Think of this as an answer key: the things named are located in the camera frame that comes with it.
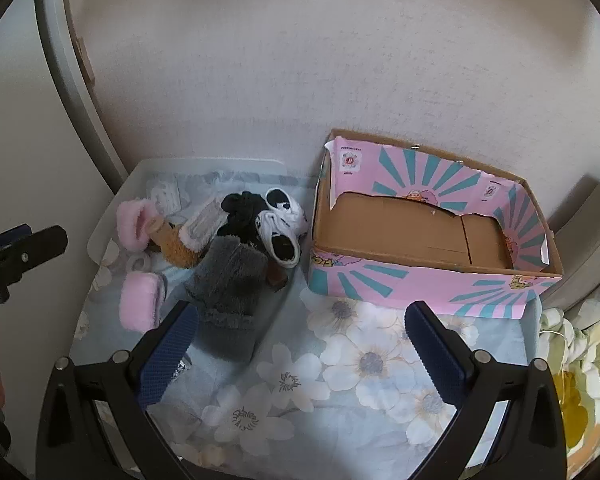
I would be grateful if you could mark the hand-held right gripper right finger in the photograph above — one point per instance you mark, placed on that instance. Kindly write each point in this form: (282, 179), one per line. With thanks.
(435, 355)

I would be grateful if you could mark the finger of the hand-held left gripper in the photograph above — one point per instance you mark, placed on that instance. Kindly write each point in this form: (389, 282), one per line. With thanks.
(10, 235)
(30, 255)

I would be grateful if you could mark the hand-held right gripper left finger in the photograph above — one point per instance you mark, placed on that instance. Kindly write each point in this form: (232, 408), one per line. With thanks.
(170, 345)

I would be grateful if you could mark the pink cardboard box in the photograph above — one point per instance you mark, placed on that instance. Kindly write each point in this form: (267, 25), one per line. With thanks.
(360, 280)

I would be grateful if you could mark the white and black sock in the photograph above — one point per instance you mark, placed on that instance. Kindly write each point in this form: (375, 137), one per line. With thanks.
(267, 225)
(285, 200)

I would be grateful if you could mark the pink fluffy slipper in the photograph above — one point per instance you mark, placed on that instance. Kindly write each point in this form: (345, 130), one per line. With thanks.
(130, 225)
(137, 300)

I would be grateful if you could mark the grey fluffy sock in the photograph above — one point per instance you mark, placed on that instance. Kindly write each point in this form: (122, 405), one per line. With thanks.
(225, 300)

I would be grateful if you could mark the brown fuzzy boot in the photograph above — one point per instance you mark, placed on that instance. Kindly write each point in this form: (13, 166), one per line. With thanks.
(177, 251)

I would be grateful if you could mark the white fluffy pad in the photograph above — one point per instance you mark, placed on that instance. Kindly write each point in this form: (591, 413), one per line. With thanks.
(202, 220)

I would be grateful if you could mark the white plastic packet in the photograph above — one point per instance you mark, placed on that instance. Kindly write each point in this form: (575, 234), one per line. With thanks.
(162, 195)

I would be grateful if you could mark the yellow floral blanket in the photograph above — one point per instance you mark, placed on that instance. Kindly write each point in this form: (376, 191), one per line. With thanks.
(580, 400)

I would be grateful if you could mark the white plastic bin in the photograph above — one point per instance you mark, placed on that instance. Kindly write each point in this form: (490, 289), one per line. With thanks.
(205, 165)

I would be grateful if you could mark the grey chair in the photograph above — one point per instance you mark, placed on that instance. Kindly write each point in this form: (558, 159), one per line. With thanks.
(590, 250)

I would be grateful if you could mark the grey door frame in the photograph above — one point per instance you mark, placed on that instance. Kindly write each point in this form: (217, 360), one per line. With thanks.
(65, 75)

